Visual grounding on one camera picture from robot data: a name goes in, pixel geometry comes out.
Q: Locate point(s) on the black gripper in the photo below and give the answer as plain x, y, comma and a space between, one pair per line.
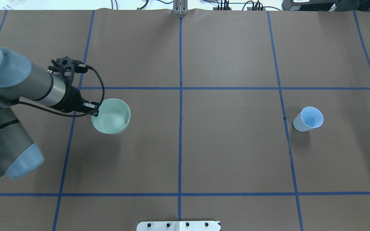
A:
73, 99

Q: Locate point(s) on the mint green bowl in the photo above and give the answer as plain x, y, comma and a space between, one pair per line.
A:
113, 117

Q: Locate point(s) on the light blue plastic cup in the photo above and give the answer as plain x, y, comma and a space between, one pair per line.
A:
308, 119

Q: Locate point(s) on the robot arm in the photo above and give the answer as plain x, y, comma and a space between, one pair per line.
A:
23, 82

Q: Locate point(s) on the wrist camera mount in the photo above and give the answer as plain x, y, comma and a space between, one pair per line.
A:
67, 67

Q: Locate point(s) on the aluminium frame post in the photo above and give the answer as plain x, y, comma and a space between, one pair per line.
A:
180, 7

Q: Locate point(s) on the white pedestal column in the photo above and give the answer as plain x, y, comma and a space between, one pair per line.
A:
179, 226

